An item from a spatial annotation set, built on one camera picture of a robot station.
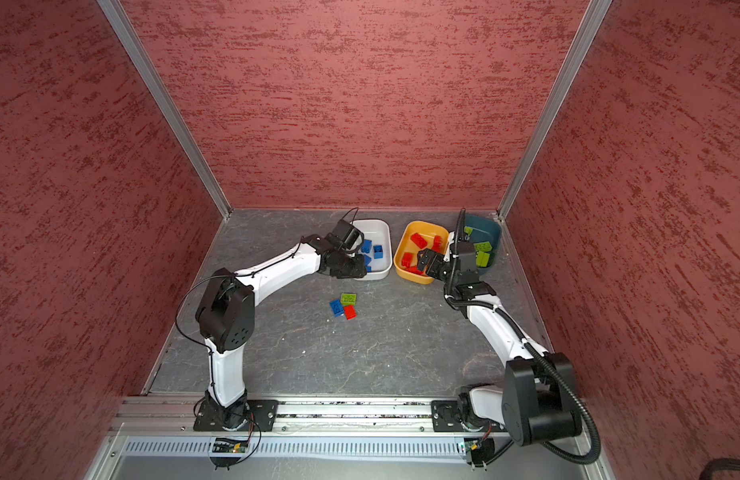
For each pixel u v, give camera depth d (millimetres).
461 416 670
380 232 1088
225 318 502
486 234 1120
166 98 874
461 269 653
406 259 1033
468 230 1142
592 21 725
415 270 1001
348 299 947
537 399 409
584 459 365
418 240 1099
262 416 741
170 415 757
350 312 923
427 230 1129
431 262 774
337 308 924
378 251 1033
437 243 1099
